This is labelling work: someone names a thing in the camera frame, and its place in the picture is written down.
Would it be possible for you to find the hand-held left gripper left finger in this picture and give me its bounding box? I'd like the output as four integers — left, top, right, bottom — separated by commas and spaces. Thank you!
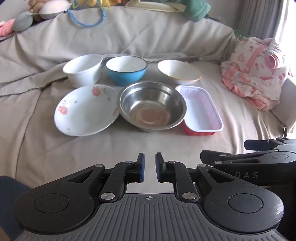
65, 152, 145, 203

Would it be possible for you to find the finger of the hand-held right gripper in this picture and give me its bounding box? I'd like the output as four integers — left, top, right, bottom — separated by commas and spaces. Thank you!
200, 149, 290, 166
244, 138, 296, 151

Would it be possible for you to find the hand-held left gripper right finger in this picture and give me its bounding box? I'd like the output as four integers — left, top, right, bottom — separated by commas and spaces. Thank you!
156, 152, 234, 202

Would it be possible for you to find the stainless steel bowl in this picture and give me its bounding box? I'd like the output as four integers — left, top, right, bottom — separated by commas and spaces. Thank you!
117, 81, 187, 132

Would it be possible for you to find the white deep bowl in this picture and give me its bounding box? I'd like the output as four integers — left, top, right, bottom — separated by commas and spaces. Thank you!
62, 54, 103, 88

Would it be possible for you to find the red and white plastic tray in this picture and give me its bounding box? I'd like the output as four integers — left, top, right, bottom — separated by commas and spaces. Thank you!
175, 85, 224, 137

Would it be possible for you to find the beige sofa cover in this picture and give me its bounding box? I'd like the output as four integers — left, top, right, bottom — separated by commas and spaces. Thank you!
0, 53, 296, 193

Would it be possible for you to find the pink floral cloth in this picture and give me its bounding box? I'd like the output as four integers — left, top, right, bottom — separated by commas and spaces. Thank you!
220, 37, 293, 110

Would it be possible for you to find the white floral plate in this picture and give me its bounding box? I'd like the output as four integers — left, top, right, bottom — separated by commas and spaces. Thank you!
54, 85, 120, 137

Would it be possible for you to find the blue enamel bowl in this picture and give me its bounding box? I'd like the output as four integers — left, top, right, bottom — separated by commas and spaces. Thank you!
106, 56, 148, 87

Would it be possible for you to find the white gold-rimmed bowl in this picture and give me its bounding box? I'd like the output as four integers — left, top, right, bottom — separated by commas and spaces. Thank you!
157, 60, 202, 86

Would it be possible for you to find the green leafy item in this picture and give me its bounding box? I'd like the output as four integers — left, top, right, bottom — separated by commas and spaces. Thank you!
233, 27, 252, 39

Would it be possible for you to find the grey striped curtain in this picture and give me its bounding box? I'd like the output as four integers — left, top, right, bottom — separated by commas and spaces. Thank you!
239, 0, 296, 48

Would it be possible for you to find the person's blue denim leg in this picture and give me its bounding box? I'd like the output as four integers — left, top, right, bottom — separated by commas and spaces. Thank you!
0, 175, 31, 241

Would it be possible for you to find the green plush toy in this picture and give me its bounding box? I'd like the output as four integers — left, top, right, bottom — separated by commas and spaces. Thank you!
182, 0, 211, 23

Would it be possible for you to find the yellow orange plush toy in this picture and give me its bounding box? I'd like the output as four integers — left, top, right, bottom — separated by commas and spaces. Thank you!
73, 0, 110, 10

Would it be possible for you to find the white and pink plush toy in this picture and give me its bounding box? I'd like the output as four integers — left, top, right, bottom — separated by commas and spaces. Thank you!
39, 0, 71, 20

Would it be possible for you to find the grey plush toy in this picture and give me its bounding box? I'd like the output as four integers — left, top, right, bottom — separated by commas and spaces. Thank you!
12, 11, 34, 32

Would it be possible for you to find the brown plush toy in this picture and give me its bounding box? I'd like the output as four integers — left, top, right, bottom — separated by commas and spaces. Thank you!
28, 0, 50, 15

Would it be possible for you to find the blue cord loop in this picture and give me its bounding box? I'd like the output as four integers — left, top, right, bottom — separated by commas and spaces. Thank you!
68, 4, 107, 27

